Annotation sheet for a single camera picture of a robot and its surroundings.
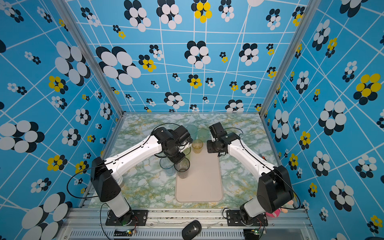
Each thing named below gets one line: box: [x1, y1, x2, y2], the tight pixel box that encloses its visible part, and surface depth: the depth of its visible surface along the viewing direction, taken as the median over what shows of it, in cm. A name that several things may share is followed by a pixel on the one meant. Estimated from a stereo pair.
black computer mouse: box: [181, 220, 202, 240], surface depth 70 cm
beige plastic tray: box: [175, 142, 224, 203], surface depth 86 cm
